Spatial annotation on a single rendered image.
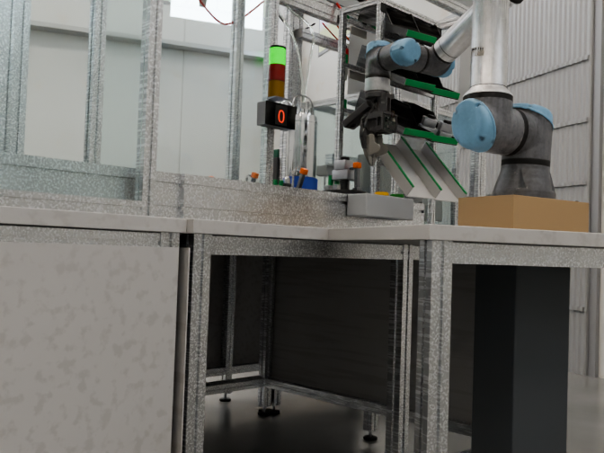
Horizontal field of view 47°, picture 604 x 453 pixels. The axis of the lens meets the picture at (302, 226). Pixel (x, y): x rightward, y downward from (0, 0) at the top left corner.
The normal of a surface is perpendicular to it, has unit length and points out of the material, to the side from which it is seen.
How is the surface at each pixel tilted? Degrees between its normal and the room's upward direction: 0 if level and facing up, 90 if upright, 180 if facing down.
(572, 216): 90
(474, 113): 96
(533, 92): 90
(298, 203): 90
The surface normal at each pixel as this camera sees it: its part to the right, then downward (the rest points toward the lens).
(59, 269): 0.71, 0.00
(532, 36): -0.93, -0.04
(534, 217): 0.37, -0.02
